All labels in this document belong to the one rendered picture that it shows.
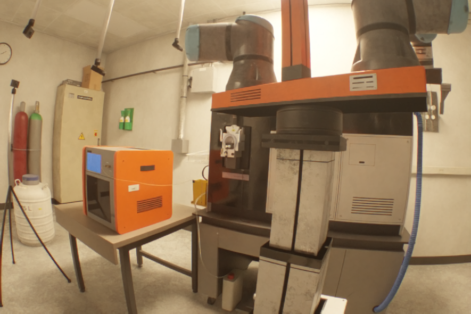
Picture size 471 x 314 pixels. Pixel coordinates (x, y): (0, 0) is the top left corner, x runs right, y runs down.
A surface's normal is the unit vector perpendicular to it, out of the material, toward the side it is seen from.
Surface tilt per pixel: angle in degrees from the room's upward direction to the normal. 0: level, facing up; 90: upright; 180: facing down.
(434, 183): 90
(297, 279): 90
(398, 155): 90
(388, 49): 73
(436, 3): 115
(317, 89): 90
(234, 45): 125
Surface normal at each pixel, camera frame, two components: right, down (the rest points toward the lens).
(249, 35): -0.14, -0.03
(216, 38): -0.15, 0.20
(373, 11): -0.74, -0.05
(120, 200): 0.90, 0.04
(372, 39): -0.77, -0.36
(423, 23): -0.30, 0.89
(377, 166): -0.43, -0.04
